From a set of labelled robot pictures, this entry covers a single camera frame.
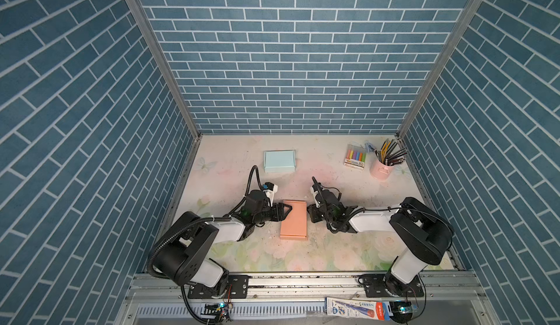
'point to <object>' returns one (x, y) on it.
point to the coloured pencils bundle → (387, 157)
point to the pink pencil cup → (380, 170)
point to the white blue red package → (359, 308)
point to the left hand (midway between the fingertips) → (288, 209)
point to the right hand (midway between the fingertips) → (306, 207)
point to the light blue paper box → (279, 161)
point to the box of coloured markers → (355, 157)
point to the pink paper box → (294, 226)
